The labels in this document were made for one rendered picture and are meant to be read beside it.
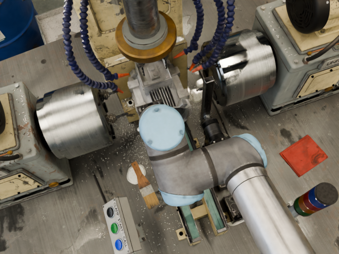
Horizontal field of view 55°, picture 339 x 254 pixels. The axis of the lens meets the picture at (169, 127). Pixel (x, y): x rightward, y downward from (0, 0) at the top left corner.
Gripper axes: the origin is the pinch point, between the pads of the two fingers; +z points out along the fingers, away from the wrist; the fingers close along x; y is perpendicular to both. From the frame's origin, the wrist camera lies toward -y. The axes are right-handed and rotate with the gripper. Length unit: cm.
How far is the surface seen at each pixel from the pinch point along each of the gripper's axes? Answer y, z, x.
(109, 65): 22.9, 15.1, 7.5
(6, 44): 73, 141, 74
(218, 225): -40.3, 5.0, -10.1
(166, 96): 6.9, 11.8, -7.6
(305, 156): -34, 21, -54
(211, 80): 7.3, -6.0, -20.0
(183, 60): 17.5, 23.6, -19.6
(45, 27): 73, 131, 43
